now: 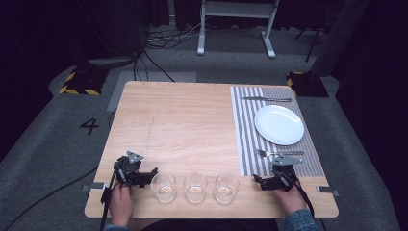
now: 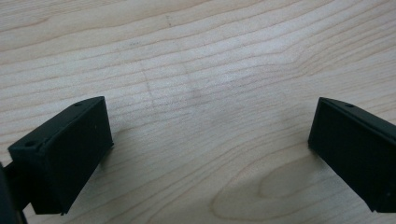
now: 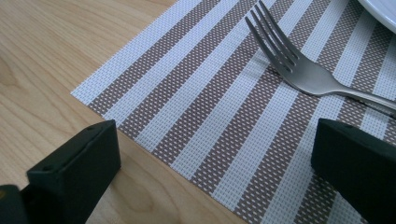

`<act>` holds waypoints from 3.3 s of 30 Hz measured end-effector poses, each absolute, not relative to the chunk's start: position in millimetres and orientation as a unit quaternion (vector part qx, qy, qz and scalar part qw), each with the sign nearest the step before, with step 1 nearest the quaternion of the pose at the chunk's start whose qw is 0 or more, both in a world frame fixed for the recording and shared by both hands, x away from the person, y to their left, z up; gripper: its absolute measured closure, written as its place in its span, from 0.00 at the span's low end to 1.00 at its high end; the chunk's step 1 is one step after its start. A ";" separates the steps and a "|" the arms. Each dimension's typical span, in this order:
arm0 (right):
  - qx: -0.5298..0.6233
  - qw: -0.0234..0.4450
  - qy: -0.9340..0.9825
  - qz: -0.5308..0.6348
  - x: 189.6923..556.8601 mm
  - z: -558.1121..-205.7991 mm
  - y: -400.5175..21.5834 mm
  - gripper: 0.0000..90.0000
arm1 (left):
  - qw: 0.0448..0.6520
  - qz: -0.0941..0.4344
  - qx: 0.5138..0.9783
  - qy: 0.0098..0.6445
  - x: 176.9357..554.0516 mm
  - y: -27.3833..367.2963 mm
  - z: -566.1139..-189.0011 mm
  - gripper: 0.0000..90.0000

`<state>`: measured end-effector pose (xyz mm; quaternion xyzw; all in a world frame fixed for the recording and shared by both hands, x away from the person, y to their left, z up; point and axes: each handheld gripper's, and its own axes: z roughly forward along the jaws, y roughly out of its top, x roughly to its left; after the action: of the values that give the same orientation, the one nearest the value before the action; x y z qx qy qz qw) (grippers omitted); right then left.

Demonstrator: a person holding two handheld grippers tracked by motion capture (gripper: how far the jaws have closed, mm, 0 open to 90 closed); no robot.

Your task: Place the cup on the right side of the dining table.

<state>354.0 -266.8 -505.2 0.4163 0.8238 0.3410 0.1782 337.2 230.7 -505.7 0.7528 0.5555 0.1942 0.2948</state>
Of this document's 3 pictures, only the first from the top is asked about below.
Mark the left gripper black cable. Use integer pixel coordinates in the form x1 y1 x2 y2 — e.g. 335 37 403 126
98 162 124 231

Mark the silver table knife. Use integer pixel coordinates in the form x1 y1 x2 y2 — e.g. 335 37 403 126
242 95 293 104

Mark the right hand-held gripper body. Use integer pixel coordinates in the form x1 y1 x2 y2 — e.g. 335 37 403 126
270 154 304 193

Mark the clear drinking glass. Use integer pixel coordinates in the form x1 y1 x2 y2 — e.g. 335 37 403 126
213 172 241 205
150 171 178 204
182 171 209 204

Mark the grey striped placemat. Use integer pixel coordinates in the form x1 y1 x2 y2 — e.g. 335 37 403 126
229 85 326 178

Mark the person's right hand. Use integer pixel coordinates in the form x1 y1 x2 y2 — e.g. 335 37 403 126
273 185 308 216

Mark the metal table bracket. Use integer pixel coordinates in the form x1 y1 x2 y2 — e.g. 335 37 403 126
316 185 342 197
81 181 106 193

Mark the black tripod stand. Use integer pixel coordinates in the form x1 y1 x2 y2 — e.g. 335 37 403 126
293 24 325 64

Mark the white round plate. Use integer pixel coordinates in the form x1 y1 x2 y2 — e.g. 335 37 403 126
253 104 305 146

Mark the person's left hand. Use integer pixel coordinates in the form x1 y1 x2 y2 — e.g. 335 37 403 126
108 183 135 227

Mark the black yellow-striped stand base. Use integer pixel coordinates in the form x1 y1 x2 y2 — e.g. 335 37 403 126
59 66 110 96
286 70 330 98

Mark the white desk frame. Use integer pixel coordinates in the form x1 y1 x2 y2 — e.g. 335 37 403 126
195 0 281 60

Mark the silver fork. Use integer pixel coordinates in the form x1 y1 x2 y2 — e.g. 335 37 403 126
256 148 304 159

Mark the grey curtain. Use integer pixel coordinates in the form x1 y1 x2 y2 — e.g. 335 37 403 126
309 0 370 78

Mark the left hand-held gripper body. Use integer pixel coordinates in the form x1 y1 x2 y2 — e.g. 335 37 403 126
113 150 144 189

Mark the bundle of floor cables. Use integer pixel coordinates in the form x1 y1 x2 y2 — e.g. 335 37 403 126
132 21 208 83

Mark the black floor cable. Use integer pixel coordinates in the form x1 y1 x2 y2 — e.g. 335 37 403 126
2 165 99 231

